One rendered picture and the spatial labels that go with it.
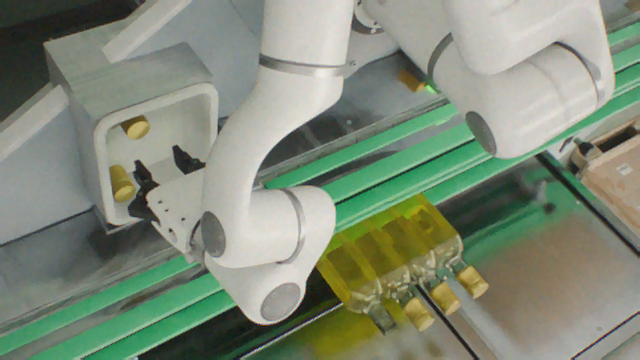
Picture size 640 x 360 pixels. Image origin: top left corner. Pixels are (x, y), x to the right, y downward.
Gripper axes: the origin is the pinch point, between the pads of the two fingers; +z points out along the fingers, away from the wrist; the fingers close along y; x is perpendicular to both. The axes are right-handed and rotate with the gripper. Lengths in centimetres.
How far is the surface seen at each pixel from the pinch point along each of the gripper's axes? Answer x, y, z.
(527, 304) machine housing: -49, 60, -17
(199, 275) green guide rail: -23.1, 3.1, 1.8
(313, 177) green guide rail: -13.5, 24.1, 1.2
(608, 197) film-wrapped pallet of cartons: -243, 319, 120
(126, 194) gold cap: -10.0, -2.6, 10.3
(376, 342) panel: -44, 28, -11
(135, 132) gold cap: 1.8, -0.4, 7.1
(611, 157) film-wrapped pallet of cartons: -234, 343, 139
